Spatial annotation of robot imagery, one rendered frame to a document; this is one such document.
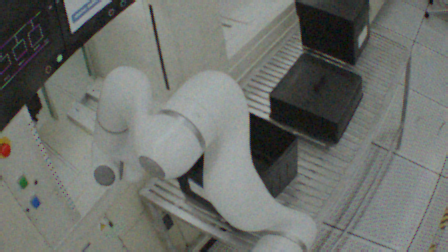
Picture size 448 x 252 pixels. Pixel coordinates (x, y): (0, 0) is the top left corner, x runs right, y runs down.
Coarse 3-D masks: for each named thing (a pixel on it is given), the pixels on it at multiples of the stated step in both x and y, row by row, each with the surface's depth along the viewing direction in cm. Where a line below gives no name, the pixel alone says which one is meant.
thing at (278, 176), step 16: (256, 128) 174; (272, 128) 168; (256, 144) 180; (272, 144) 174; (288, 144) 167; (256, 160) 179; (272, 160) 174; (288, 160) 163; (192, 176) 160; (272, 176) 159; (288, 176) 168; (192, 192) 169; (272, 192) 164
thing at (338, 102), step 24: (288, 72) 193; (312, 72) 191; (336, 72) 190; (288, 96) 184; (312, 96) 183; (336, 96) 181; (360, 96) 191; (288, 120) 188; (312, 120) 180; (336, 120) 173
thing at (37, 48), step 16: (112, 0) 134; (32, 16) 108; (48, 16) 114; (16, 32) 105; (32, 32) 111; (48, 32) 116; (0, 48) 102; (16, 48) 108; (32, 48) 113; (0, 64) 104; (16, 64) 110; (0, 80) 106; (0, 96) 108; (0, 144) 114; (16, 176) 123; (112, 240) 175
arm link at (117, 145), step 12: (96, 120) 107; (96, 132) 110; (108, 132) 106; (120, 132) 106; (96, 144) 114; (108, 144) 111; (120, 144) 112; (120, 156) 117; (132, 156) 119; (132, 168) 126; (132, 180) 130
